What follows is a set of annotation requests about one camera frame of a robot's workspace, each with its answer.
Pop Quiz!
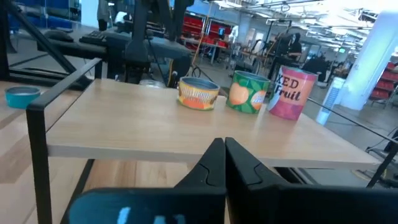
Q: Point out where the white round building column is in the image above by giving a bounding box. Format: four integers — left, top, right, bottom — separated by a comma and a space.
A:
338, 11, 398, 111

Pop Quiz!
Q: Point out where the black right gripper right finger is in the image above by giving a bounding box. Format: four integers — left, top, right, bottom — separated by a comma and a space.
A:
225, 136, 398, 224

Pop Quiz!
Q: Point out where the tall pink mixed fruit can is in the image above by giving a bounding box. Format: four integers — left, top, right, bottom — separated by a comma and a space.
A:
267, 65, 319, 121

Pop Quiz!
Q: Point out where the black computer mouse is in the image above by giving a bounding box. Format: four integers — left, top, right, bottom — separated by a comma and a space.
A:
43, 29, 75, 43

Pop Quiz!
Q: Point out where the wooden shelf with black frame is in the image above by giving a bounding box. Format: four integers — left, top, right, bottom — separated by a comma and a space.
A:
25, 57, 398, 224

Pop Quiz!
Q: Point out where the black metal table frame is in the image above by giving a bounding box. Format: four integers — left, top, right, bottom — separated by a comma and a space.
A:
0, 0, 103, 88

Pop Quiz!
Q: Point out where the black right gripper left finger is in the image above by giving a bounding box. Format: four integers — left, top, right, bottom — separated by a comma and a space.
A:
62, 138, 227, 224

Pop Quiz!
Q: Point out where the red storage bin rack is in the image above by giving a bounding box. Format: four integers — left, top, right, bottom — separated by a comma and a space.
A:
182, 12, 233, 48
369, 61, 398, 101

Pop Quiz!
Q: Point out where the short teal can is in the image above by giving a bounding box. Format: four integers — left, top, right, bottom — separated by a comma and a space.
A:
4, 86, 42, 110

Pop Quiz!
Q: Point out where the black computer keyboard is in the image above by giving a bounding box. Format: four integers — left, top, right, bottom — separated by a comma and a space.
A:
78, 30, 108, 45

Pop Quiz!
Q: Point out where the white standing appliance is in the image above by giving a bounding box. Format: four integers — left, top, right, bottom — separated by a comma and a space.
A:
315, 77, 346, 126

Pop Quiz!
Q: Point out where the dark green orange-print can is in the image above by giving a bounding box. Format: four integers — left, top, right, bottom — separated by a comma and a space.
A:
226, 70, 271, 114

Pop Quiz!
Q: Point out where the person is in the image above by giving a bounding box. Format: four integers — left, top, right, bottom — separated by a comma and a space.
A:
96, 0, 110, 32
279, 32, 303, 63

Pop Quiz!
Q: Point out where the short yellow orange can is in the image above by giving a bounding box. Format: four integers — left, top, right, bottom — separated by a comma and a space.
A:
177, 77, 221, 111

